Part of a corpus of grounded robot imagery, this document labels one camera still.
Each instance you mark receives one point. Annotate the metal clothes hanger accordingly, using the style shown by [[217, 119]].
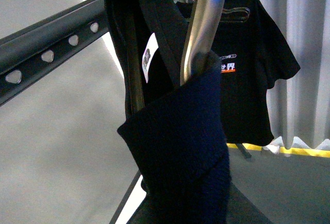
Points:
[[203, 24], [227, 12]]

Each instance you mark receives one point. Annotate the black printed t-shirt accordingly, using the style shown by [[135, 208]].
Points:
[[172, 130], [253, 55]]

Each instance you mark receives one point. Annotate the yellow floor marking tape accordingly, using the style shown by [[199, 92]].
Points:
[[292, 151]]

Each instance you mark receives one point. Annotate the grey pleated curtain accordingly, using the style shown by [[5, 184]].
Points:
[[299, 107]]

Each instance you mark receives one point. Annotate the hanging black printed t-shirt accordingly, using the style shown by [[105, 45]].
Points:
[[253, 55]]

